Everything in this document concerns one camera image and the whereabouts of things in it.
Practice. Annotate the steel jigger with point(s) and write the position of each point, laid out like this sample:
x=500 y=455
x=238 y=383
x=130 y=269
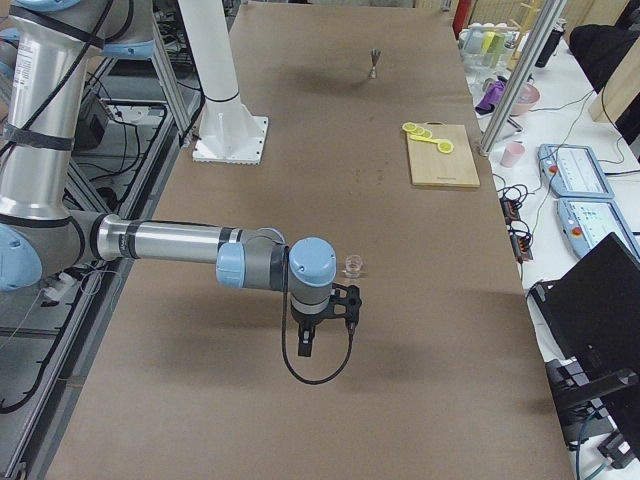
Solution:
x=375 y=56

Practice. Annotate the green cup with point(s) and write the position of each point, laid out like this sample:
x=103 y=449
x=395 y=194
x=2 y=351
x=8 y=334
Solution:
x=492 y=48

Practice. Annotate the lemon slice on spoon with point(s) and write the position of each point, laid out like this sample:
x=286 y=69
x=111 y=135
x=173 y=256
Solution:
x=445 y=147

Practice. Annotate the upper teach pendant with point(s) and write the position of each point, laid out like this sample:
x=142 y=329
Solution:
x=573 y=171

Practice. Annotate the yellow plastic spoon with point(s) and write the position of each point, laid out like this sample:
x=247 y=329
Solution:
x=431 y=141

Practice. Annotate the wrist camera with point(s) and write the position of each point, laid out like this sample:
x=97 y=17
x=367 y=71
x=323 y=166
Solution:
x=345 y=303

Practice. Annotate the white pedestal column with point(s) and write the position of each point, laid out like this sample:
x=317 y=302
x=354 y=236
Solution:
x=228 y=132

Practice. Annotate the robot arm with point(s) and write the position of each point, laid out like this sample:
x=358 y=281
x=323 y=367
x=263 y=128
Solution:
x=41 y=237

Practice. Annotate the clear glass measuring cup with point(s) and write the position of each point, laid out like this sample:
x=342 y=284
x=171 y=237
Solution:
x=354 y=267

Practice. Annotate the pink bowl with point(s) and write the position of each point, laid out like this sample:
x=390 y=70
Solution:
x=528 y=98

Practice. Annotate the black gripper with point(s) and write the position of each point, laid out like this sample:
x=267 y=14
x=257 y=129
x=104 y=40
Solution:
x=305 y=319

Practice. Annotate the wooden cutting board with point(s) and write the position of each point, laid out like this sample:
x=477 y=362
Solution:
x=430 y=168

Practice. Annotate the aluminium frame post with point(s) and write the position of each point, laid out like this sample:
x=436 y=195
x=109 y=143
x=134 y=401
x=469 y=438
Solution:
x=547 y=17

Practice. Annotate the teach pendant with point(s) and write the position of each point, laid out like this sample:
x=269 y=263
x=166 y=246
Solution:
x=585 y=222
x=573 y=171

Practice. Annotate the purple cloth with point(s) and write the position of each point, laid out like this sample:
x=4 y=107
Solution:
x=491 y=98

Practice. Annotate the lower teach pendant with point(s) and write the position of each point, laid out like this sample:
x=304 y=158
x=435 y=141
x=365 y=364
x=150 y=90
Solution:
x=585 y=222

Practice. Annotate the pink cup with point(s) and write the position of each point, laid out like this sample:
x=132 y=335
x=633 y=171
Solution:
x=513 y=152

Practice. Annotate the black bottle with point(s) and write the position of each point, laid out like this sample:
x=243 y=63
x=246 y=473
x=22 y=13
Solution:
x=551 y=43

